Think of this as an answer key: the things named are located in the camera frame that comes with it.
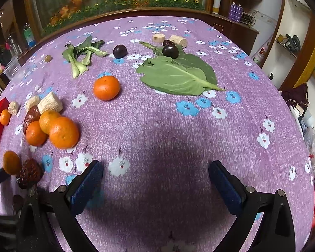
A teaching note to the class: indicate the large front orange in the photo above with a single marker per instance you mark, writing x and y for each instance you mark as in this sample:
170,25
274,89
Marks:
63,133

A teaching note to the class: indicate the dark plum left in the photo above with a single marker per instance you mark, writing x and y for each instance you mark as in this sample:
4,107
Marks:
119,51

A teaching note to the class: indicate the small green olive fruit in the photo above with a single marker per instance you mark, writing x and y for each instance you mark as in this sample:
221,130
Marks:
48,58

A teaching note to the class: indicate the small round yam piece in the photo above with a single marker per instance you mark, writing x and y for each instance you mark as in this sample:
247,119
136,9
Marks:
13,108

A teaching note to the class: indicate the purple floral tablecloth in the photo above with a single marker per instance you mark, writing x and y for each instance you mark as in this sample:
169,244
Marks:
156,193

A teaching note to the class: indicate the large green leaf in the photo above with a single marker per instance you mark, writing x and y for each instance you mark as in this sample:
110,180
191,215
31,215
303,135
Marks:
187,75

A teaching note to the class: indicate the clear plastic cup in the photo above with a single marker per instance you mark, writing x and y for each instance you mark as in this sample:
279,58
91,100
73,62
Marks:
14,71

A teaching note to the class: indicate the smooth red jujube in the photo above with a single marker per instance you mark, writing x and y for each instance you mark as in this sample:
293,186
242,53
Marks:
32,115

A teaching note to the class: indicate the bok choy greens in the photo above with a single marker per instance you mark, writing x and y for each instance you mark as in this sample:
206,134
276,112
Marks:
79,57

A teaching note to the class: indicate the small orange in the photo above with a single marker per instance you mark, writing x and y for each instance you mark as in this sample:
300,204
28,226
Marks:
34,134
5,117

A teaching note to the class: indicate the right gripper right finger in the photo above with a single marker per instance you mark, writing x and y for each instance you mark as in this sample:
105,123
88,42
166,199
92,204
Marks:
276,230

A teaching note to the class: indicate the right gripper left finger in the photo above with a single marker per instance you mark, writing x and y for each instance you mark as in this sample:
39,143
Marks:
70,201

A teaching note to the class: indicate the large white yam chunk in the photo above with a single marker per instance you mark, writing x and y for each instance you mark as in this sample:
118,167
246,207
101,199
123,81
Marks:
50,102

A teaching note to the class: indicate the far yam piece right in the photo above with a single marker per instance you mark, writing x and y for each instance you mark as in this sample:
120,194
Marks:
179,40

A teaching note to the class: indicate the small dark date far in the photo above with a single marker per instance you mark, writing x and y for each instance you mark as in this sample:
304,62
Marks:
168,43

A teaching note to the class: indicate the purple spray bottles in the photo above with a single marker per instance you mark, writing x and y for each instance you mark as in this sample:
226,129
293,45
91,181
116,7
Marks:
235,12

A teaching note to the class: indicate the wrinkled dark date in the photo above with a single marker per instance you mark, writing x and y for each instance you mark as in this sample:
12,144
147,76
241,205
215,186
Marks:
30,174

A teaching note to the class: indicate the lone mandarin orange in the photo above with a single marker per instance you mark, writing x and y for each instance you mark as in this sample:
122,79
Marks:
106,88

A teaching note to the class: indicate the green label water bottle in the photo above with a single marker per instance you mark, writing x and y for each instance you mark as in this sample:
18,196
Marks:
28,34

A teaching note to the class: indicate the far yam piece left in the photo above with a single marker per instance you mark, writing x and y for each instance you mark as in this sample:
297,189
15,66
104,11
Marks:
158,38

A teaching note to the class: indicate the dark plum on leaf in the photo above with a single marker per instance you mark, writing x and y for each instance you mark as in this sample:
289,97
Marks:
170,51

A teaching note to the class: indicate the pale yellow orange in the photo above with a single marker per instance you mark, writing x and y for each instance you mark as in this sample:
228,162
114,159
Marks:
46,120

